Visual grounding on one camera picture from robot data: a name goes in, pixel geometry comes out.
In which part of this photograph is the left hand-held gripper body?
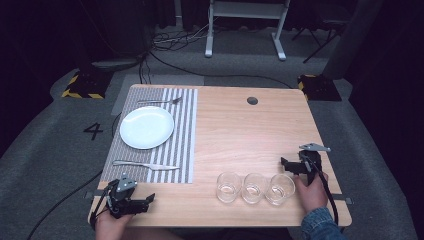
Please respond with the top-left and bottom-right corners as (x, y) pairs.
(105, 172), (144, 220)

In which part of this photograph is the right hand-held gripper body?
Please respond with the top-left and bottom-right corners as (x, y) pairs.
(297, 142), (332, 186)

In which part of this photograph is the person's left hand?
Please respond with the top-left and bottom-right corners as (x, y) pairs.
(94, 207), (135, 240)

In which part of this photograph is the person's right hand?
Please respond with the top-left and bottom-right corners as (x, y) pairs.
(293, 172), (330, 215)

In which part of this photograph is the clear drinking glass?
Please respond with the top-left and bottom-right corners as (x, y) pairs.
(265, 173), (297, 207)
(216, 171), (243, 205)
(241, 172), (268, 205)

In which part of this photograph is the silver table knife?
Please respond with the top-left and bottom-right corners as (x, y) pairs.
(112, 159), (181, 172)

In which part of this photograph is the grey striped placemat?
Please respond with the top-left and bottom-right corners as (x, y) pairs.
(100, 86), (199, 185)

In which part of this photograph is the white round plate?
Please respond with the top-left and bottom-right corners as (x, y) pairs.
(119, 105), (175, 150)

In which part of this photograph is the black yellow striped base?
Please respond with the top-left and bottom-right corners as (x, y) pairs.
(61, 70), (113, 100)
(297, 73), (343, 102)

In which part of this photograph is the silver fork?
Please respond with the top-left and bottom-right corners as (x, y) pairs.
(137, 96), (184, 105)

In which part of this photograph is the black folding stand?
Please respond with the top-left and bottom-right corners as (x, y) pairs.
(291, 9), (346, 65)

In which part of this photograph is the grey curtain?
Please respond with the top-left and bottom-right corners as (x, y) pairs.
(321, 0), (385, 81)

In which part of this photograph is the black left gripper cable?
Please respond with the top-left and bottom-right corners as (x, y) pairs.
(89, 186), (116, 231)

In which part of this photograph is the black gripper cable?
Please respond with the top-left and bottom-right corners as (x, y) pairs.
(305, 155), (340, 226)
(89, 186), (116, 231)

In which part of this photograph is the grey table side bracket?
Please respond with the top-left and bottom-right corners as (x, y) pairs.
(331, 194), (355, 205)
(83, 190), (108, 200)

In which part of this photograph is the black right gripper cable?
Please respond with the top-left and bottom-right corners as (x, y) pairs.
(305, 155), (340, 226)

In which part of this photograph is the long black floor cable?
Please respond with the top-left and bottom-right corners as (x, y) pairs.
(25, 113), (123, 240)

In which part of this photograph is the white metal stand frame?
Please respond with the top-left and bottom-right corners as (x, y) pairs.
(204, 0), (292, 62)

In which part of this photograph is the bundle of floor cables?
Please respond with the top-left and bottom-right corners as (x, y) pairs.
(151, 23), (216, 53)

